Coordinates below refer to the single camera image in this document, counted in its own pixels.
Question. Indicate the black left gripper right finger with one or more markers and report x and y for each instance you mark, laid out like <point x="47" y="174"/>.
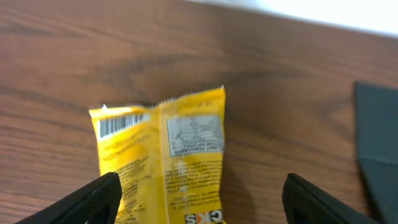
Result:
<point x="305" y="203"/>

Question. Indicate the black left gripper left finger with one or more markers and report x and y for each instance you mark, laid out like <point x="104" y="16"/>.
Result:
<point x="94" y="203"/>

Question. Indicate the yellow snack packet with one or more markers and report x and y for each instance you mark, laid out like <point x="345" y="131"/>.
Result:
<point x="169" y="157"/>

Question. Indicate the black box with lid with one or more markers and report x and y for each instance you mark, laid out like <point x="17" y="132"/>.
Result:
<point x="376" y="137"/>

